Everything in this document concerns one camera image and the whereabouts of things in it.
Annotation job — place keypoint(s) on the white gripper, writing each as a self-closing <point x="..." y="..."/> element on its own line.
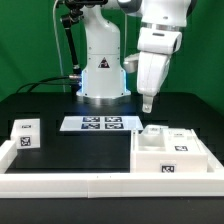
<point x="152" y="71"/>

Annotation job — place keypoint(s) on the white cabinet door panel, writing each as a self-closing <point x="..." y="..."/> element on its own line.
<point x="153" y="129"/>
<point x="182" y="141"/>

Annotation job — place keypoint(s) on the white cabinet body box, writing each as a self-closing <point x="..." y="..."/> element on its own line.
<point x="148" y="155"/>

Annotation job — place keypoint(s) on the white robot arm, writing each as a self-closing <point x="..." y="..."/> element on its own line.
<point x="159" y="37"/>

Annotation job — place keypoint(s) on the white cabinet top block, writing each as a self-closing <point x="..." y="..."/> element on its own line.
<point x="26" y="133"/>

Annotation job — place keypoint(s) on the white marker tag sheet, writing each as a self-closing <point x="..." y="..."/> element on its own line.
<point x="101" y="123"/>

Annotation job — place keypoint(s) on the white U-shaped frame fence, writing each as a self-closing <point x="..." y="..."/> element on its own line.
<point x="70" y="185"/>

